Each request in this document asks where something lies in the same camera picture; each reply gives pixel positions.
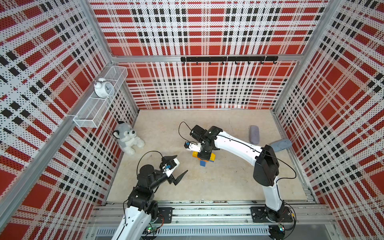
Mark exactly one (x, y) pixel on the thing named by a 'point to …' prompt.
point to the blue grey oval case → (281, 144)
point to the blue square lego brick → (202, 163)
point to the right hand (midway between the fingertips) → (206, 153)
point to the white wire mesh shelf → (92, 112)
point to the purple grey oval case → (254, 134)
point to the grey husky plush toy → (126, 137)
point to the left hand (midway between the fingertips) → (182, 162)
